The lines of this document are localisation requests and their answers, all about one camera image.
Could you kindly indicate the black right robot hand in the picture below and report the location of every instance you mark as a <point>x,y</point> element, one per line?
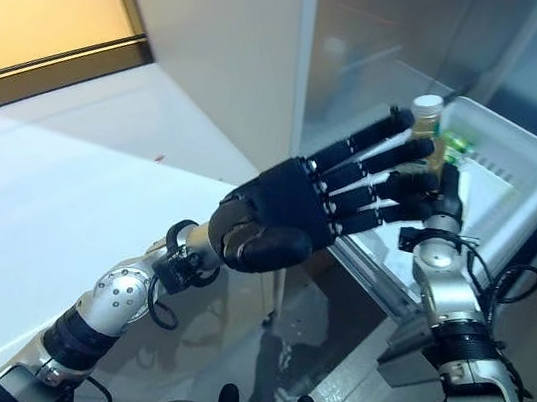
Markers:
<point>447,202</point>

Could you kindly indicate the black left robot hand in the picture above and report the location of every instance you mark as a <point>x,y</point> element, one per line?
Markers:
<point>277,207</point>

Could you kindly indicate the yellow juice bottle white cap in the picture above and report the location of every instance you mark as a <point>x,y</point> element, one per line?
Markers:
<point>428,129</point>

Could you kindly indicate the white fridge drawer steel front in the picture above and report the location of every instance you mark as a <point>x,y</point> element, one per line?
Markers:
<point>523,224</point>

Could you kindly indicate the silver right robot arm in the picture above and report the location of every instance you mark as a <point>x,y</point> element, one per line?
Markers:
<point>447,288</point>

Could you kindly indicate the stainless steel fridge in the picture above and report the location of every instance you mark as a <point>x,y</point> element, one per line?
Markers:
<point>374,35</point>

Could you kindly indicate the green drink can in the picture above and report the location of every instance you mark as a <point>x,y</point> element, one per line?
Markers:
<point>459,140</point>
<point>462,156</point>

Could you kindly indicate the small red scrap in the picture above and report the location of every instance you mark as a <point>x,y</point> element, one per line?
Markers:
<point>158,158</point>

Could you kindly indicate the white tall cabinet panel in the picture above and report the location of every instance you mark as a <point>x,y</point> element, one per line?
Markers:
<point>220,52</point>

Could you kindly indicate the black framed amber window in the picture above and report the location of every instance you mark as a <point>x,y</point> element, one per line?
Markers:
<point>50,1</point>

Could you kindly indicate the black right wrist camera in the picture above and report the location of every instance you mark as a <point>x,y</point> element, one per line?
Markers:
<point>409,238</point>

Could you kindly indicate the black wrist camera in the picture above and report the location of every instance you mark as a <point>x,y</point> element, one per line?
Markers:
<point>409,238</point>
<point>182,269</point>

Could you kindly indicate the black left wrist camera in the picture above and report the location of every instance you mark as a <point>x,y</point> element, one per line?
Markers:
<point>182,269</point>

